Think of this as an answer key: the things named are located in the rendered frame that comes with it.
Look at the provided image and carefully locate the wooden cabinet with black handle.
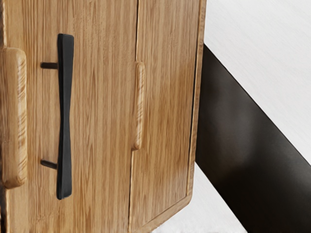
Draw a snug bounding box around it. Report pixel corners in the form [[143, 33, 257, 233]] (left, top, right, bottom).
[[0, 0, 207, 233]]

